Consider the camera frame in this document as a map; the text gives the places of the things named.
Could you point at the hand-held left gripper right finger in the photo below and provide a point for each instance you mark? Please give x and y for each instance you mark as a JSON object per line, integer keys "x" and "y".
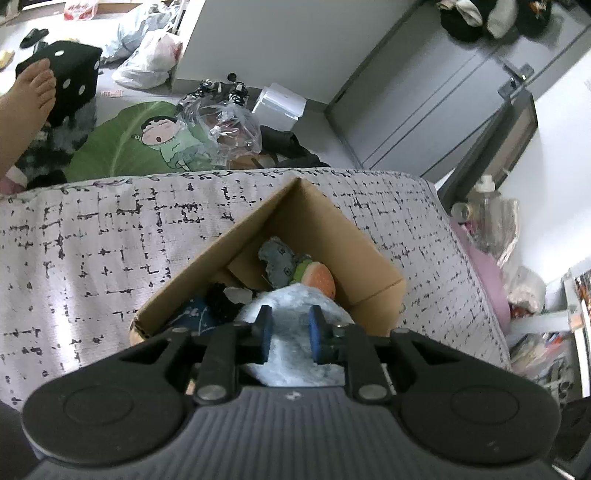
{"x": 316, "y": 334}

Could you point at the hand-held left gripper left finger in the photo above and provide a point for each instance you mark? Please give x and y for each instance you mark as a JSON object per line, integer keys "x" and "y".
{"x": 266, "y": 334}

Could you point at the light blue plush toy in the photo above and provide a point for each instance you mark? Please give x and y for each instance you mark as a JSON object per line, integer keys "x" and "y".
{"x": 291, "y": 314}

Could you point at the brown cardboard box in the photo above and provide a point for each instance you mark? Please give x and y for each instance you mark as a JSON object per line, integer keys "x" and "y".
{"x": 295, "y": 217}

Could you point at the small white item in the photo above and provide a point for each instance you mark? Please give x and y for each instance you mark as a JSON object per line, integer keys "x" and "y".
{"x": 238, "y": 293}

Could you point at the black scrunchie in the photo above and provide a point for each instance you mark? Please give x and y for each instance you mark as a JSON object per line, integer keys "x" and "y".
{"x": 221, "y": 302}

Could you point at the burger plush toy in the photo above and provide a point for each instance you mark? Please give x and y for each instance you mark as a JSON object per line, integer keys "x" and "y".
{"x": 318, "y": 279}

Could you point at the grey plush toy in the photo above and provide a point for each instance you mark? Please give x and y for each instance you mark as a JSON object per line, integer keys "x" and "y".
{"x": 277, "y": 263}

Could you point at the blue printed packet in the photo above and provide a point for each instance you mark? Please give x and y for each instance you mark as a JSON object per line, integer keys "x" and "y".
{"x": 194, "y": 316}

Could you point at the pink pillow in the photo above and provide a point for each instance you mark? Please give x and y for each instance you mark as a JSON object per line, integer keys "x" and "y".
{"x": 489, "y": 281}

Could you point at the white black-patterned bed cover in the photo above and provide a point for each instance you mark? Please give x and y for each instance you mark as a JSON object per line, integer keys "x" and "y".
{"x": 92, "y": 254}

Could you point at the paper cup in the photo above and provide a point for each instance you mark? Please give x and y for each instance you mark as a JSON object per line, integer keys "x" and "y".
{"x": 464, "y": 211}

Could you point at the plastic bottle with white cap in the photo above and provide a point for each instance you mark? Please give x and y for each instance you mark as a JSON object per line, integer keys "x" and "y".
{"x": 501, "y": 230}

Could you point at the clear plastic bag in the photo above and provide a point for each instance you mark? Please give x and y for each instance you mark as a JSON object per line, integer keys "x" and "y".
{"x": 226, "y": 124}

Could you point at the crumpled white bag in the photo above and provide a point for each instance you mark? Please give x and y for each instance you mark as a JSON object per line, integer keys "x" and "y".
{"x": 526, "y": 290}

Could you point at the white box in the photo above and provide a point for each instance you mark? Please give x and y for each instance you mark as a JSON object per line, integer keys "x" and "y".
{"x": 279, "y": 106}

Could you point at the cluttered storage rack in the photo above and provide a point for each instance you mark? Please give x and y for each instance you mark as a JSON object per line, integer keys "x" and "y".
{"x": 554, "y": 341}

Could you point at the green cartoon mat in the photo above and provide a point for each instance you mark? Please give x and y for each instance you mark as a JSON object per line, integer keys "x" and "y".
{"x": 120, "y": 143}

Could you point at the black tripod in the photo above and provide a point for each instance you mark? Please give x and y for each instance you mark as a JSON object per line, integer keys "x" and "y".
{"x": 217, "y": 87}

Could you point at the dark framed board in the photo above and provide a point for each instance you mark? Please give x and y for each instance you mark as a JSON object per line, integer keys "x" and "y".
{"x": 498, "y": 147}

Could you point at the black dice stool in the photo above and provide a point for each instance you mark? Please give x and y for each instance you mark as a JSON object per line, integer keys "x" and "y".
{"x": 69, "y": 83}

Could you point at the pale blue plastic bag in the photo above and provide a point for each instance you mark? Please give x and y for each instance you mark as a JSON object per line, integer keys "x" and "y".
{"x": 134, "y": 27}

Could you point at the black and white clothes pile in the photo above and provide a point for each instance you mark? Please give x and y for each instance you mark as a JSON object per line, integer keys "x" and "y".
{"x": 466, "y": 21}

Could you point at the red and white plastic bag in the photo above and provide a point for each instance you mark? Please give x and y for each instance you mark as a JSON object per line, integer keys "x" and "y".
{"x": 79, "y": 10}

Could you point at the black slipper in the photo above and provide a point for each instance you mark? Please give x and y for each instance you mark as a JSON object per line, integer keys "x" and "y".
{"x": 33, "y": 38}

